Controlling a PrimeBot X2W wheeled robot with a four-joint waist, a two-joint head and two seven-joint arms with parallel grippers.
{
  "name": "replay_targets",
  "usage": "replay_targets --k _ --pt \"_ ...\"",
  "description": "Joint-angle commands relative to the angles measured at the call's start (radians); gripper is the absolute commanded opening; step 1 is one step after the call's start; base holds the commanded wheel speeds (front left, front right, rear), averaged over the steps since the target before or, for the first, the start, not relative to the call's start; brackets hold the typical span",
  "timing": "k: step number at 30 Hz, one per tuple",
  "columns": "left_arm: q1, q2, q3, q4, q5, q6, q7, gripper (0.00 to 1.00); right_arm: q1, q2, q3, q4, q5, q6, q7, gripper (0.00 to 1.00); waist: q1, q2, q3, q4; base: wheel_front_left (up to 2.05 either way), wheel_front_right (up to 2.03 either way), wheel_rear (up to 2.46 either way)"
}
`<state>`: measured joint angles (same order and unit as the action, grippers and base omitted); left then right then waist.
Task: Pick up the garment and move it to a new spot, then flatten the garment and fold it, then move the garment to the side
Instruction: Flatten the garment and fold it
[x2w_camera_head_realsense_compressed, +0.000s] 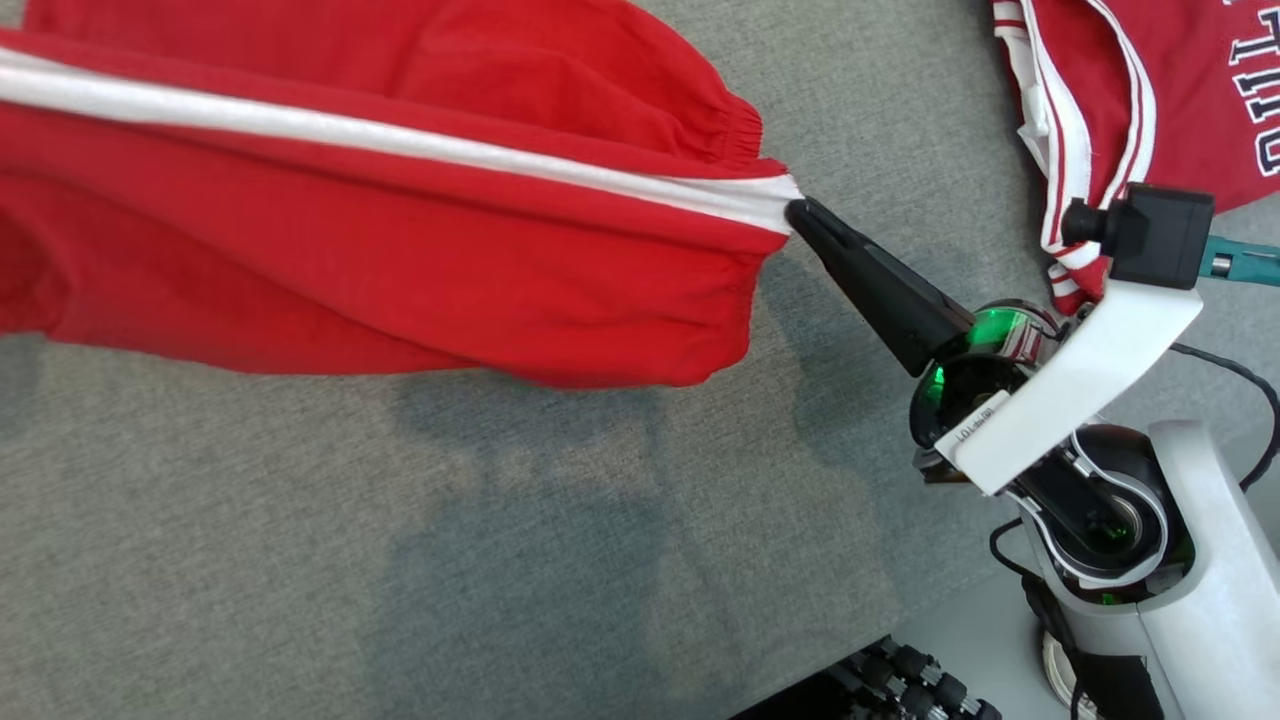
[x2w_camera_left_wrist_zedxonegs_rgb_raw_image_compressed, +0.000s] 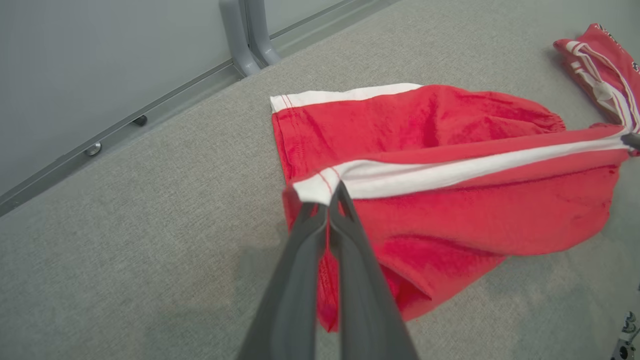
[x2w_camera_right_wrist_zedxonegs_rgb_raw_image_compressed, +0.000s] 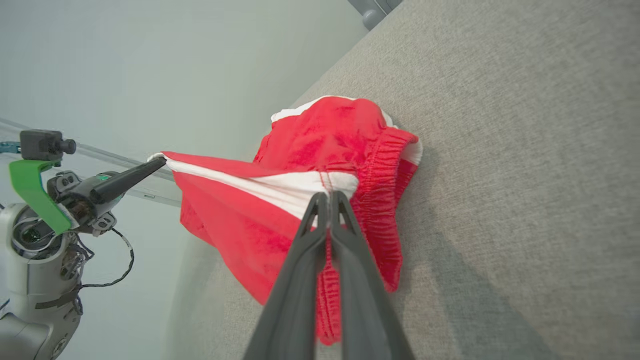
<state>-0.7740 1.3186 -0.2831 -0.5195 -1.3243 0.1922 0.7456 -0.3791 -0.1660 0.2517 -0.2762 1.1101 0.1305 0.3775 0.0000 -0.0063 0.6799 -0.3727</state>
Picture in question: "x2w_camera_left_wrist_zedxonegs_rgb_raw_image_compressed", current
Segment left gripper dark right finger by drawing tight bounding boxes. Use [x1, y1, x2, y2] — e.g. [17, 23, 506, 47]
[328, 180, 419, 360]

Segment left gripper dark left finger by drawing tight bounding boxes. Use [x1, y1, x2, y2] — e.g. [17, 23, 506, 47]
[239, 201, 330, 360]

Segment red shirt white striped sleeves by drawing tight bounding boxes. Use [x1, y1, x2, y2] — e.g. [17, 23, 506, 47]
[552, 22, 640, 132]

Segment red shorts white side stripe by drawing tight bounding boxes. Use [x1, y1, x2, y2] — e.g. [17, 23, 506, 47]
[270, 82, 633, 333]

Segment grey partition base rail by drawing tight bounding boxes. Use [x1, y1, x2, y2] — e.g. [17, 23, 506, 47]
[0, 0, 401, 218]

